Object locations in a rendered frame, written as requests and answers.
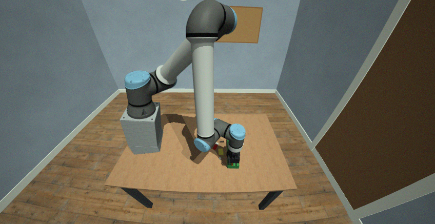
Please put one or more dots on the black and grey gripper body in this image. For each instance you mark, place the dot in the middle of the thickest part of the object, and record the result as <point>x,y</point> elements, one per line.
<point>233,157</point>

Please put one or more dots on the green rack of bins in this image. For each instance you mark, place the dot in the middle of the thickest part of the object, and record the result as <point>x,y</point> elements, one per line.
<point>235,166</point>

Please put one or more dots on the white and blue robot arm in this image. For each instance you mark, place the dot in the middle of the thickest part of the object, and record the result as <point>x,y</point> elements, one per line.
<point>207,23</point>

